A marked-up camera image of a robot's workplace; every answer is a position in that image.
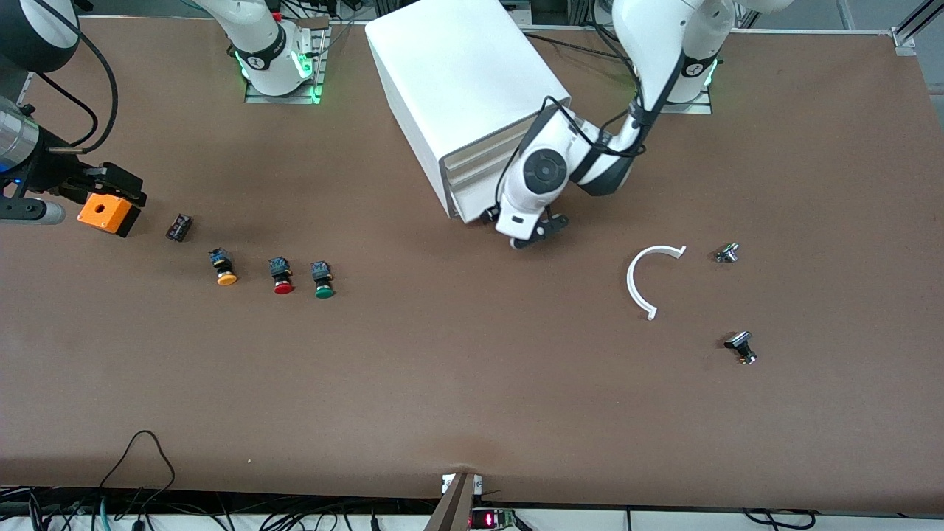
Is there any yellow push button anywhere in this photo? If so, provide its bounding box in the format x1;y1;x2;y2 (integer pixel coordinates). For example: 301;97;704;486
208;249;238;287

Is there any red push button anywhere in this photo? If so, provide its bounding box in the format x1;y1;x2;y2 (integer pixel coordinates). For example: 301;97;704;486
268;256;296;296

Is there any orange box with hole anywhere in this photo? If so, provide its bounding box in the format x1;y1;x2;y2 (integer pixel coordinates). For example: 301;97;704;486
77;193;141;238

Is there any white curved plastic strip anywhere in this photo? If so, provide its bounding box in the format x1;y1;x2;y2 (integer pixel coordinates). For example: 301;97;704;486
626;244;688;322

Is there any device with red display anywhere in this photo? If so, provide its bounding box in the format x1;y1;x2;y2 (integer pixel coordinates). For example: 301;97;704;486
471;507;517;530

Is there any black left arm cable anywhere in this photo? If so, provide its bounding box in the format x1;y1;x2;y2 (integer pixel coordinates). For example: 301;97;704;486
546;44;687;159

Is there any black cable on table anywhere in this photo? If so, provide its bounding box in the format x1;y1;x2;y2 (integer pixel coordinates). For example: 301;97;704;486
524;32;636;74

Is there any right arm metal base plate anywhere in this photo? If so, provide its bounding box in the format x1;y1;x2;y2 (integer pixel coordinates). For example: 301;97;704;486
245;15;329;104

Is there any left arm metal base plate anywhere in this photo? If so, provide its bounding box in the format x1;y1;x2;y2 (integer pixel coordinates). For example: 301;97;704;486
660;96;713;115

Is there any thin black looped cable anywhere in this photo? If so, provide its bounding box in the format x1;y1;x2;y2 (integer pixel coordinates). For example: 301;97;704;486
96;430;178;531

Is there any grey metal post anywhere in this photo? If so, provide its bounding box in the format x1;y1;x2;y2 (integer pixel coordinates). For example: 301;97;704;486
424;472;476;531

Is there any tangled black cable bundle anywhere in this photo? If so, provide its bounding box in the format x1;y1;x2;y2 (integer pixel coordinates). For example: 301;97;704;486
0;483;443;531

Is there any aluminium profile rail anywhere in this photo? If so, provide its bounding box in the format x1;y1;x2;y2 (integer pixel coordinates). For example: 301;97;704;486
892;0;944;56

